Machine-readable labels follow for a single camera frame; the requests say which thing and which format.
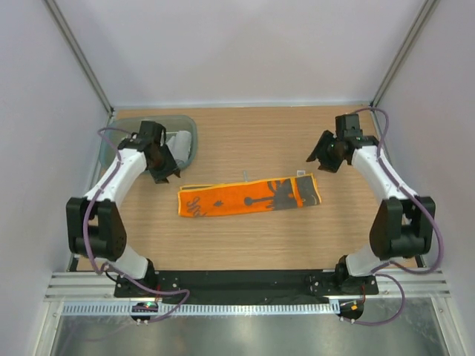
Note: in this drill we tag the grey orange towel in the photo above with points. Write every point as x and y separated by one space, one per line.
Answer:
257 196

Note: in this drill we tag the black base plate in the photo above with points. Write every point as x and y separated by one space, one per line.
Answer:
223 286

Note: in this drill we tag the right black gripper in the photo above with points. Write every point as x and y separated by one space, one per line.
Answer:
318 153

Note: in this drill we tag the grey panda towel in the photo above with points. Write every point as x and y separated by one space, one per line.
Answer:
180 147

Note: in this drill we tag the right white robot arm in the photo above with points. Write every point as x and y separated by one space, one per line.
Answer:
404 224

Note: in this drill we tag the teal plastic container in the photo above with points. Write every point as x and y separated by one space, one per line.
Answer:
116 132

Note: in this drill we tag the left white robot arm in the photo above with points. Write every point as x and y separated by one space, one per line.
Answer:
95 227

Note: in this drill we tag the aluminium rail frame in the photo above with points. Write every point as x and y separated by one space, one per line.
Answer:
87 286

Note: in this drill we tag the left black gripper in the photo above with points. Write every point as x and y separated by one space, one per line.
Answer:
171 167

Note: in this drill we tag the white slotted cable duct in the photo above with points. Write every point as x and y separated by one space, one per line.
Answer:
137 309

